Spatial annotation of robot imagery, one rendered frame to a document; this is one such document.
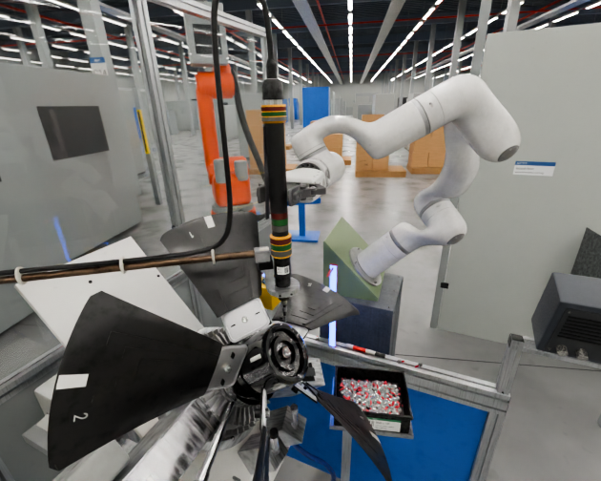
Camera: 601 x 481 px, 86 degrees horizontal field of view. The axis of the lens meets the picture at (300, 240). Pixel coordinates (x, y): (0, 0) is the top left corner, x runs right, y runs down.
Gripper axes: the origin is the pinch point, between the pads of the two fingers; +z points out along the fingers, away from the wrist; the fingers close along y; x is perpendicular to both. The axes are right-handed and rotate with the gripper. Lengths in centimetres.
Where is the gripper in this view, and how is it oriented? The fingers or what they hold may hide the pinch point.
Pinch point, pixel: (278, 195)
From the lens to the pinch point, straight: 61.8
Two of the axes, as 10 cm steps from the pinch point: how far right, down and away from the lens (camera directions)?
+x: -0.2, -9.2, -3.9
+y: -9.2, -1.3, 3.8
